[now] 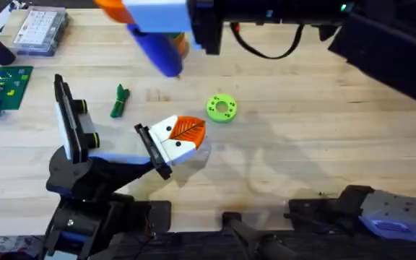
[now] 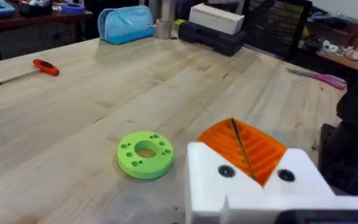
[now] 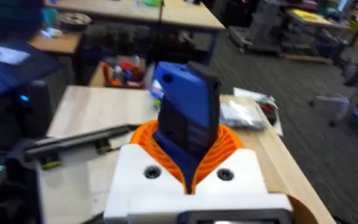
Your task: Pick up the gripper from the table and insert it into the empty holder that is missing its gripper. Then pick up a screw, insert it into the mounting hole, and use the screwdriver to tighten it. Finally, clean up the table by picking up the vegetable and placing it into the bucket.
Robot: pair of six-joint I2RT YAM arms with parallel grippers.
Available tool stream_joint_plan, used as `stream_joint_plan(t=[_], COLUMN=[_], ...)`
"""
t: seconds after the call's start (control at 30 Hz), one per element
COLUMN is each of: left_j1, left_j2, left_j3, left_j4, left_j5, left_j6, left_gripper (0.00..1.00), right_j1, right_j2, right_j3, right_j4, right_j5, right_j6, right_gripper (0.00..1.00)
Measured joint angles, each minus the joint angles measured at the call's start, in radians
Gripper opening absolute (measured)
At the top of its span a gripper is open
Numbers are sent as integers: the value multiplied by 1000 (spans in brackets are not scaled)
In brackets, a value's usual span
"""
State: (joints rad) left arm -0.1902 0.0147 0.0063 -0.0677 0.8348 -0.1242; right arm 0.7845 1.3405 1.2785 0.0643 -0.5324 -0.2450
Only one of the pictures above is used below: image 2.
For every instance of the blue zip pouch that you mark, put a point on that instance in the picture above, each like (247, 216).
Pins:
(126, 26)

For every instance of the green disc with holes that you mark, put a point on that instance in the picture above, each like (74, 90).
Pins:
(145, 165)

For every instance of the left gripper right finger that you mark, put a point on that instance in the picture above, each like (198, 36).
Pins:
(294, 183)

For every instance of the black plastic tool case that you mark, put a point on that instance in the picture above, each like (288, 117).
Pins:
(213, 39)

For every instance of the dark wooden side table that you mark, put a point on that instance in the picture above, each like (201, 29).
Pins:
(33, 21)

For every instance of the cluttered wooden desk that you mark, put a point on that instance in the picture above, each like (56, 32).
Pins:
(343, 43)

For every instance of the beige tape roll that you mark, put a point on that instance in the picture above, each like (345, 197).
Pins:
(163, 29)

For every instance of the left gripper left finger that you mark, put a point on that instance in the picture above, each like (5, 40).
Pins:
(207, 174)

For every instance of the white cardboard box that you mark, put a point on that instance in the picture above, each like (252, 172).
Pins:
(214, 18)

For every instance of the blue tape roll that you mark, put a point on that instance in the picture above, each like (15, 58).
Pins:
(72, 8)

